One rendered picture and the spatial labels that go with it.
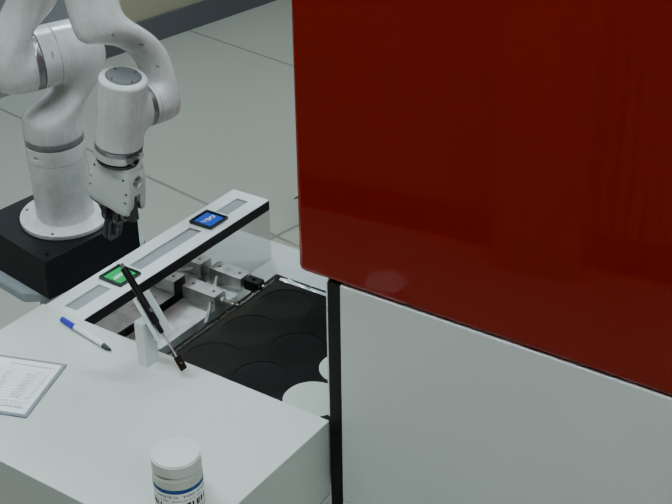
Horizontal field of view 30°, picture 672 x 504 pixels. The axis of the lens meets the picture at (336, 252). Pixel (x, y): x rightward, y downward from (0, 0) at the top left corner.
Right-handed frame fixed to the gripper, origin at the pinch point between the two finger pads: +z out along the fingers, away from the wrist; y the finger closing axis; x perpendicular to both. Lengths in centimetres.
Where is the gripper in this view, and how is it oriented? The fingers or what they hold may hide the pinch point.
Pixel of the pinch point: (113, 227)
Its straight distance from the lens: 231.9
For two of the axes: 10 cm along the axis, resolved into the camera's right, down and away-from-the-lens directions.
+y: -8.2, -4.4, 3.7
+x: -5.6, 4.2, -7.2
